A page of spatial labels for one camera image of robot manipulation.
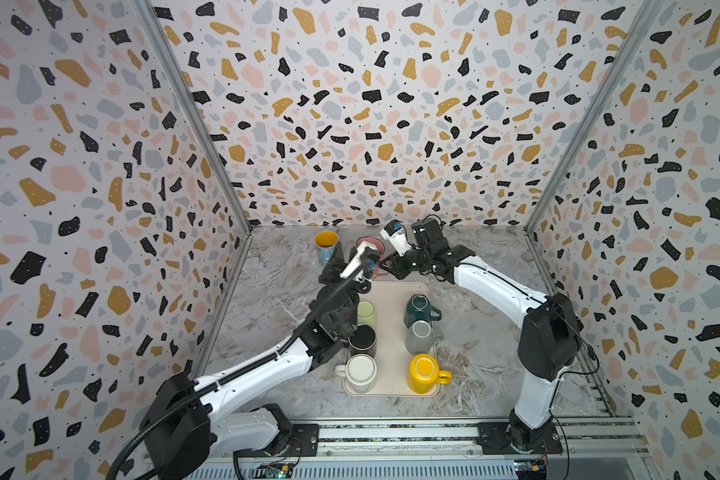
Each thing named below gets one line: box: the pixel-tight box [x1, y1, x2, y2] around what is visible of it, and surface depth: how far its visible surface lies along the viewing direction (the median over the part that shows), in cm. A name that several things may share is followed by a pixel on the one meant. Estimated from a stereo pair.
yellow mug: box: [407, 353, 452, 395], surface depth 78 cm
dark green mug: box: [404, 294, 442, 329], surface depth 89 cm
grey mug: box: [405, 319, 434, 355], surface depth 86 cm
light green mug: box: [357, 300, 378, 330], surface depth 88 cm
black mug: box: [348, 324, 377, 359], surface depth 83 cm
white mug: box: [334, 354, 377, 393], surface depth 80 cm
